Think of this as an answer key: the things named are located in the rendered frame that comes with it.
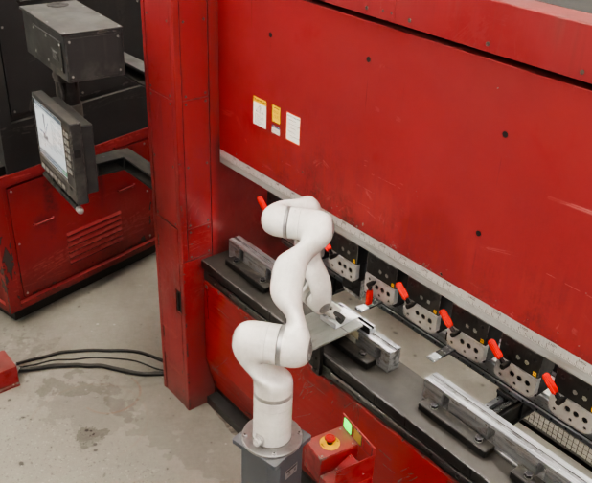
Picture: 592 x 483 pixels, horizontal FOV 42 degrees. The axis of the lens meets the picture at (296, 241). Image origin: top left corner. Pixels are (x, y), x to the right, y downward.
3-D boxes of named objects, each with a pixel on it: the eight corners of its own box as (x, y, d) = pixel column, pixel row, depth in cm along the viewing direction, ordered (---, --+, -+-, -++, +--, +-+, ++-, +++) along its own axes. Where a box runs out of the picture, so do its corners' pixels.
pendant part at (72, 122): (40, 167, 352) (30, 91, 334) (66, 162, 358) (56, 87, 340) (77, 206, 321) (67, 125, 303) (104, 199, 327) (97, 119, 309)
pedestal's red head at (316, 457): (303, 464, 278) (306, 427, 270) (340, 448, 286) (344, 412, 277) (333, 503, 264) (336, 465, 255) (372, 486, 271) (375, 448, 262)
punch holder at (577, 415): (546, 409, 232) (557, 366, 224) (562, 398, 237) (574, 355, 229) (589, 438, 222) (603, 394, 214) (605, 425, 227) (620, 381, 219)
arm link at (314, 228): (256, 366, 228) (310, 375, 226) (250, 356, 218) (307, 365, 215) (287, 215, 247) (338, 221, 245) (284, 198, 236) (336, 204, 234)
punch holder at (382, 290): (363, 289, 285) (367, 251, 277) (379, 283, 290) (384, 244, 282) (392, 309, 275) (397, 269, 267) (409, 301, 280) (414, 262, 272)
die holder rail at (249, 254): (228, 256, 361) (228, 239, 356) (239, 252, 364) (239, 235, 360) (295, 306, 328) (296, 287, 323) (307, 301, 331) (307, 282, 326)
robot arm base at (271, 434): (275, 469, 231) (276, 423, 222) (229, 438, 241) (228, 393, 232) (314, 435, 244) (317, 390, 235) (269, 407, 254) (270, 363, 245)
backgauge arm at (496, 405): (461, 436, 282) (466, 407, 275) (563, 370, 318) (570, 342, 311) (478, 449, 277) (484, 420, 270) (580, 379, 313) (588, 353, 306)
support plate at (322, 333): (280, 328, 294) (281, 326, 294) (332, 305, 309) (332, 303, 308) (310, 352, 282) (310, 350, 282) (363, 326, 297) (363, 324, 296)
